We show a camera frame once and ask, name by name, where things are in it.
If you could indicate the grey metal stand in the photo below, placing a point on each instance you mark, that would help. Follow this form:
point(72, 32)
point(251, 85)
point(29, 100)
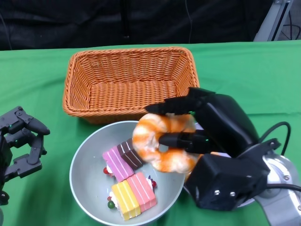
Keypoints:
point(272, 21)

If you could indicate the lilac round plate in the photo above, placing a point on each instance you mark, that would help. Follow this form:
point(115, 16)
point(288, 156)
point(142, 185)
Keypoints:
point(244, 202)

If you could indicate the brown chocolate cake slice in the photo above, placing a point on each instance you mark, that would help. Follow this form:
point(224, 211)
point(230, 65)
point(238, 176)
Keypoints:
point(131, 155)

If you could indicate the salmon pink cake slice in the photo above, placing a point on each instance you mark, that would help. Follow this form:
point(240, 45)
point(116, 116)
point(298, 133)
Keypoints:
point(141, 188)

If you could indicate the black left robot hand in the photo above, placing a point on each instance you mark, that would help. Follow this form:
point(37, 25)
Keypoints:
point(23, 167)

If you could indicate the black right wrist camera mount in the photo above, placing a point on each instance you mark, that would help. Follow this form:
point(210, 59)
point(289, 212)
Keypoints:
point(223, 179)

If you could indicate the grey-green bowl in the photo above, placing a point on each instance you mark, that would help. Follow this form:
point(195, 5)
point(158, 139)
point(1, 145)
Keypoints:
point(89, 169)

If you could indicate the green tablecloth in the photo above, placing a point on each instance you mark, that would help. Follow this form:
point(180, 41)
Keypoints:
point(235, 70)

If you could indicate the black backdrop curtain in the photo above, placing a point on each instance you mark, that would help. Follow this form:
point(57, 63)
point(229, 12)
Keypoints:
point(70, 23)

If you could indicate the orange wicker basket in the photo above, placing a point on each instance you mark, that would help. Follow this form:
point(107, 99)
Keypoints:
point(117, 94)

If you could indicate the yellow cake slice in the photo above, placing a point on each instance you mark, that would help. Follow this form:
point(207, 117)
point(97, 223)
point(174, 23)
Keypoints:
point(125, 200)

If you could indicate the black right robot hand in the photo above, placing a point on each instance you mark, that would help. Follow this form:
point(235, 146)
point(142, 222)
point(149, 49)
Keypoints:
point(225, 122)

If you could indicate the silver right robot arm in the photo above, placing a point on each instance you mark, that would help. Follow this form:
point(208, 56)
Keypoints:
point(282, 169)

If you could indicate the magenta pink cake slice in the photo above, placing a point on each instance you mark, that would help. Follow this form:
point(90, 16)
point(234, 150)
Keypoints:
point(117, 162)

